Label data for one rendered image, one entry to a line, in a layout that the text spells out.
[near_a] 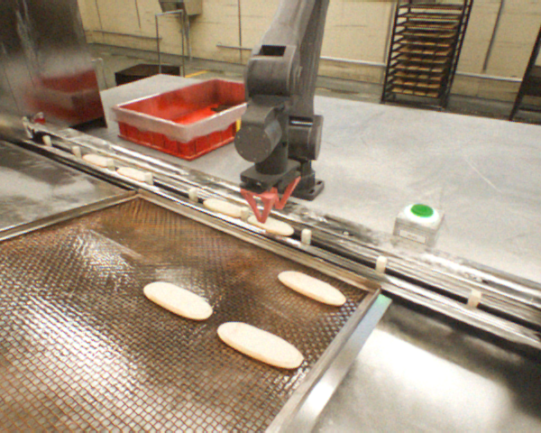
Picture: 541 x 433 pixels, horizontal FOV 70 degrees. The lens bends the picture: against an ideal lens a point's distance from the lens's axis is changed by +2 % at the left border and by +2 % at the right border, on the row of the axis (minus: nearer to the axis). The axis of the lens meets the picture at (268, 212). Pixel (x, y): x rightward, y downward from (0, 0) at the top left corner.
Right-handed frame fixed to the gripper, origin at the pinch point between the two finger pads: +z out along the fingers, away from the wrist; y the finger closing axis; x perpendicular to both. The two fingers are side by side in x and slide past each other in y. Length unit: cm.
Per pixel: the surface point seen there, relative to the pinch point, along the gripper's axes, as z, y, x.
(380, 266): 2.6, -0.5, -21.9
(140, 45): 73, 442, 572
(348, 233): 2.2, 4.9, -13.9
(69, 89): -8, 13, 80
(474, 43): 24, 440, 30
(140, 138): 4, 19, 59
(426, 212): -2.3, 12.3, -24.9
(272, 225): 2.4, -0.8, -1.1
